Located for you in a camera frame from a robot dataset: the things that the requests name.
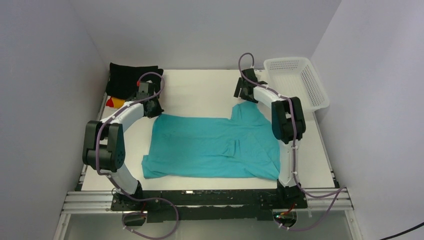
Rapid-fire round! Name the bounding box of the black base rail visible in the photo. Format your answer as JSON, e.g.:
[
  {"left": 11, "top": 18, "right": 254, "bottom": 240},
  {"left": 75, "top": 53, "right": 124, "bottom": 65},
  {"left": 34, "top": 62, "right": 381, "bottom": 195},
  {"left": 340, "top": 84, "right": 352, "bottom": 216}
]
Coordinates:
[{"left": 111, "top": 189, "right": 308, "bottom": 223}]

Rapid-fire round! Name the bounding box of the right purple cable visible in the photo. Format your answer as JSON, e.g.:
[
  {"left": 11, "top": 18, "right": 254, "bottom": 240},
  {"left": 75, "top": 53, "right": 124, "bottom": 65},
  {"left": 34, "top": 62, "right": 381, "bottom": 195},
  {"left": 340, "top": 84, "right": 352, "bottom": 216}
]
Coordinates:
[{"left": 238, "top": 52, "right": 347, "bottom": 232}]

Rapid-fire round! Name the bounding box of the white plastic basket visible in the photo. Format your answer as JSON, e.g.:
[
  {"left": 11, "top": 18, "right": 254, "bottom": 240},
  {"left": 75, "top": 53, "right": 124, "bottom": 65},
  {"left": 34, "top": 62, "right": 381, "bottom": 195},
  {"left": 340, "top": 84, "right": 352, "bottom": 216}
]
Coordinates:
[{"left": 263, "top": 57, "right": 330, "bottom": 112}]

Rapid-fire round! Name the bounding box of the black cable bottom right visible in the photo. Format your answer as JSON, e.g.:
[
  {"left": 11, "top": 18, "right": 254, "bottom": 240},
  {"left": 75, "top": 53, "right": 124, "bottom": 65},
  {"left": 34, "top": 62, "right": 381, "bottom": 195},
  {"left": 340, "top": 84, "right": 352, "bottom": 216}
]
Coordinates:
[{"left": 380, "top": 221, "right": 424, "bottom": 240}]

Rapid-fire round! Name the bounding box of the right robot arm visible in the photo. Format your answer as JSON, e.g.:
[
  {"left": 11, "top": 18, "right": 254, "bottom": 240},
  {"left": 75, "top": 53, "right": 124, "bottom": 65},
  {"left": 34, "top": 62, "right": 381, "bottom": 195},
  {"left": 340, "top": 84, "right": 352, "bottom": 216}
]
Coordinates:
[{"left": 234, "top": 68, "right": 308, "bottom": 209}]

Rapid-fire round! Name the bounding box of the turquoise t-shirt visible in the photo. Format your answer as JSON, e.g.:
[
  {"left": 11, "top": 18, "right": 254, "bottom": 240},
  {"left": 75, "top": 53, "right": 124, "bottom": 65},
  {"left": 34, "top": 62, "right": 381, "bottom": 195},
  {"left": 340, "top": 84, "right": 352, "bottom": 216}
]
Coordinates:
[{"left": 141, "top": 101, "right": 281, "bottom": 180}]

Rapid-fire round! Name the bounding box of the folded black t-shirt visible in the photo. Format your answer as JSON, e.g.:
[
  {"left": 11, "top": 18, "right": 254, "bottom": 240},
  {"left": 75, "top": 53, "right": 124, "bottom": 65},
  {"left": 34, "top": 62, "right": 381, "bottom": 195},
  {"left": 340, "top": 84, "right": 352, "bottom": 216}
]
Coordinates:
[{"left": 105, "top": 62, "right": 164, "bottom": 100}]

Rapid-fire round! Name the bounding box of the folded yellow t-shirt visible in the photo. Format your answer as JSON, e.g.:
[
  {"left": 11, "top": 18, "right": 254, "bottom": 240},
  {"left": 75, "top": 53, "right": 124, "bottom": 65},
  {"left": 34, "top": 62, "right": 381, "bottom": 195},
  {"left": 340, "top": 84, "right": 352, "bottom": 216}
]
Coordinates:
[{"left": 110, "top": 96, "right": 126, "bottom": 109}]

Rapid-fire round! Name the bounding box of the aluminium frame rail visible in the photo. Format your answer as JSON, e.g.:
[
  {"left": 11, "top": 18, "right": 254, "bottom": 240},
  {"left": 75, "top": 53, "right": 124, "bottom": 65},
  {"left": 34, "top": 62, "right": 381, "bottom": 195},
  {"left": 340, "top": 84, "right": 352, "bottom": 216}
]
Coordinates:
[{"left": 52, "top": 96, "right": 115, "bottom": 240}]

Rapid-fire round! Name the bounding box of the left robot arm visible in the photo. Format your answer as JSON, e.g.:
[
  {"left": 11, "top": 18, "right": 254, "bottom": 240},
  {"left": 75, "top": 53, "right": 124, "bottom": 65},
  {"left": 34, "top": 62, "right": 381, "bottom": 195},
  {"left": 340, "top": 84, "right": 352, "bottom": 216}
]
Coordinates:
[{"left": 82, "top": 81, "right": 163, "bottom": 201}]

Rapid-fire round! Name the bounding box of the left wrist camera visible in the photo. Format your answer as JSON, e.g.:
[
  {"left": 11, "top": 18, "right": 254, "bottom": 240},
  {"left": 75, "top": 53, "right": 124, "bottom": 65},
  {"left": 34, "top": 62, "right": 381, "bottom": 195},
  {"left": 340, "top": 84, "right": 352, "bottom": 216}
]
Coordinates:
[{"left": 136, "top": 79, "right": 154, "bottom": 86}]

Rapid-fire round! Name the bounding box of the folded red t-shirt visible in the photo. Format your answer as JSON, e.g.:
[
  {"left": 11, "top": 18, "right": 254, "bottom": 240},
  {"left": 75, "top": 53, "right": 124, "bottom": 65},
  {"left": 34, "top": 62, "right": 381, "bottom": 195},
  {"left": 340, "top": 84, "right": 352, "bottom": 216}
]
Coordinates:
[{"left": 105, "top": 98, "right": 115, "bottom": 108}]

